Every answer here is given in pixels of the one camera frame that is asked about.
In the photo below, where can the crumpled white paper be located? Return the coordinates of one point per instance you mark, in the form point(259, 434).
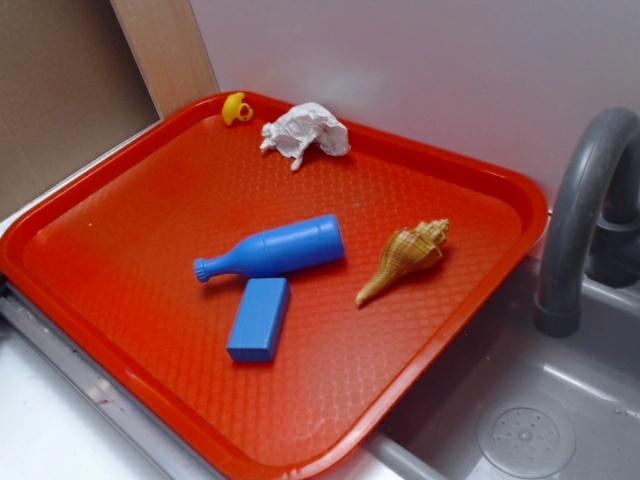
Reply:
point(303, 125)

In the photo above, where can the wooden board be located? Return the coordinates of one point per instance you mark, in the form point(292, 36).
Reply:
point(169, 50)

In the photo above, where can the grey toy faucet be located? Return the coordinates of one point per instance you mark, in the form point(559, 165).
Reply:
point(594, 228)

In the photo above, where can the grey toy sink basin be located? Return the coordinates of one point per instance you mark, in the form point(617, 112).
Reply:
point(504, 401)

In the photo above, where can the red plastic tray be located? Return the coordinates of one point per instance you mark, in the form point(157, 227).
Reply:
point(109, 259)

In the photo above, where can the brown conch seashell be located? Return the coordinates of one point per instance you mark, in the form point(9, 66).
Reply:
point(407, 251)

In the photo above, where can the blue plastic bottle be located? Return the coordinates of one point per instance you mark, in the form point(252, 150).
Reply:
point(278, 251)

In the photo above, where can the yellow rubber duck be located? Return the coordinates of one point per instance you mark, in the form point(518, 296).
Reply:
point(236, 109)

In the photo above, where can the blue rectangular block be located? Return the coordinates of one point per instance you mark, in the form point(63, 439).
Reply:
point(257, 327)

